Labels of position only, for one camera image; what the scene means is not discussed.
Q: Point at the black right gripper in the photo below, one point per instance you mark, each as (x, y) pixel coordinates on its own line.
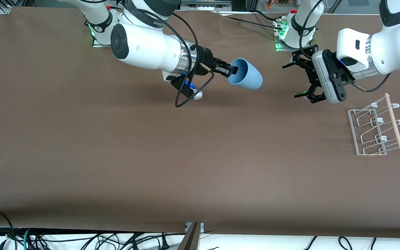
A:
(205, 58)

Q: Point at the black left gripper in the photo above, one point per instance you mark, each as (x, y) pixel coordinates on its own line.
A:
(305, 68)

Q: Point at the blue plastic cup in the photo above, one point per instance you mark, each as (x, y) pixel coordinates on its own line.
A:
(252, 78)

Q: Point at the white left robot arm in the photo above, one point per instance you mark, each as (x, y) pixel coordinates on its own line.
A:
(394, 52)

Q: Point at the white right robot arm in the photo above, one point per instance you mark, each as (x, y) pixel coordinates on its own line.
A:
(144, 48)

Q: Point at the orange artificial flowers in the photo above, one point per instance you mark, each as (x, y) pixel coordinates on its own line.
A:
(276, 4)

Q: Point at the brown table cover sheet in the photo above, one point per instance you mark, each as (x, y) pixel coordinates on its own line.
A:
(200, 156)

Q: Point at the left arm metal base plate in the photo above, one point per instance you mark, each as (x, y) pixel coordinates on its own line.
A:
(280, 48)

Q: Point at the grey metal frame panel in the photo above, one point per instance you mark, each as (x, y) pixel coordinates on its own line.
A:
(205, 4)

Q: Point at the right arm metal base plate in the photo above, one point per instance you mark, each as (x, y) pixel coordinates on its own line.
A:
(97, 44)

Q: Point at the aluminium table frame profile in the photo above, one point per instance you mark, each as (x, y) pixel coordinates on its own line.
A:
(191, 239)

